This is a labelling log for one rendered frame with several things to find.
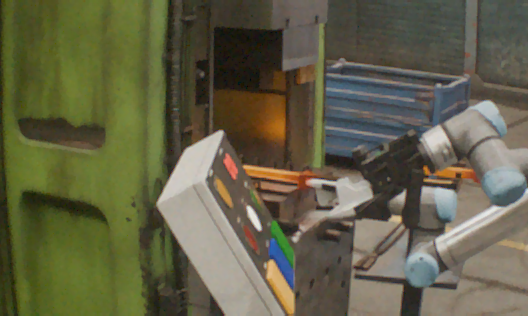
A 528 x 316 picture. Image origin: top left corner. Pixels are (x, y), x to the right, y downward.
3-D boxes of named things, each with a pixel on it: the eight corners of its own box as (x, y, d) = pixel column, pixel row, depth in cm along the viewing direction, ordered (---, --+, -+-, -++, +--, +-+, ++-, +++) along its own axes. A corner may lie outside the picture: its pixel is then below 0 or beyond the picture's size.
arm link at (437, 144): (453, 156, 144) (461, 167, 136) (432, 168, 145) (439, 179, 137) (436, 121, 143) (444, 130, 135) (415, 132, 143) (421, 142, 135)
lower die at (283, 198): (314, 206, 199) (315, 172, 197) (278, 229, 182) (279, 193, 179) (171, 181, 217) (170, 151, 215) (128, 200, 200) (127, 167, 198)
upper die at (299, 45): (319, 62, 190) (319, 23, 188) (282, 71, 173) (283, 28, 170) (171, 51, 208) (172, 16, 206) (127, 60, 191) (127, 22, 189)
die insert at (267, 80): (273, 85, 193) (274, 60, 191) (259, 89, 186) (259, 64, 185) (169, 76, 206) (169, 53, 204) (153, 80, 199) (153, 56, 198)
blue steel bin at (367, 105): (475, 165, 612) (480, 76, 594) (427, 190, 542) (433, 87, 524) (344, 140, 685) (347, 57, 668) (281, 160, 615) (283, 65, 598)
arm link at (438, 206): (448, 231, 172) (452, 195, 170) (403, 225, 177) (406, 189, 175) (456, 221, 179) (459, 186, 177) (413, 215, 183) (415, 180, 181)
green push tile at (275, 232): (294, 252, 149) (275, 219, 148) (294, 267, 142) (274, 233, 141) (285, 256, 150) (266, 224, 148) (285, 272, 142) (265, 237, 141)
